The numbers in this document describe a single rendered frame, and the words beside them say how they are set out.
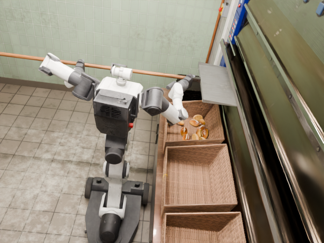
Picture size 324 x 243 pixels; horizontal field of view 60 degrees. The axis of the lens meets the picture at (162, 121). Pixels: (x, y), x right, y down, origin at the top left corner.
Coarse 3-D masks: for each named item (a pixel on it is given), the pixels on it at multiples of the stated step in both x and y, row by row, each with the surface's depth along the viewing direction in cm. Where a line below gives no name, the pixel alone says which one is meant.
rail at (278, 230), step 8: (224, 40) 230; (224, 48) 220; (232, 72) 192; (232, 80) 188; (240, 96) 171; (240, 104) 167; (248, 120) 155; (248, 128) 150; (256, 152) 137; (256, 160) 134; (264, 176) 126; (264, 184) 123; (272, 200) 117; (272, 208) 114; (272, 216) 112; (280, 224) 109; (280, 232) 106; (280, 240) 104
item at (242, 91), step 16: (240, 64) 210; (240, 80) 192; (240, 112) 164; (256, 112) 168; (256, 128) 155; (256, 144) 145; (272, 144) 149; (272, 160) 139; (256, 176) 130; (272, 176) 131; (272, 192) 123; (288, 192) 126; (288, 208) 119; (272, 224) 111; (288, 224) 113; (288, 240) 107; (304, 240) 109
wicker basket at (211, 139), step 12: (192, 108) 277; (204, 108) 276; (216, 108) 262; (204, 120) 282; (216, 120) 254; (168, 132) 263; (192, 132) 267; (216, 132) 244; (168, 144) 251; (180, 144) 253; (192, 144) 234; (204, 144) 232
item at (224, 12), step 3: (222, 3) 277; (225, 3) 277; (222, 6) 274; (225, 6) 270; (228, 6) 272; (222, 9) 273; (225, 9) 272; (228, 9) 272; (222, 12) 274; (225, 12) 274; (228, 12) 274; (222, 15) 276; (225, 15) 276
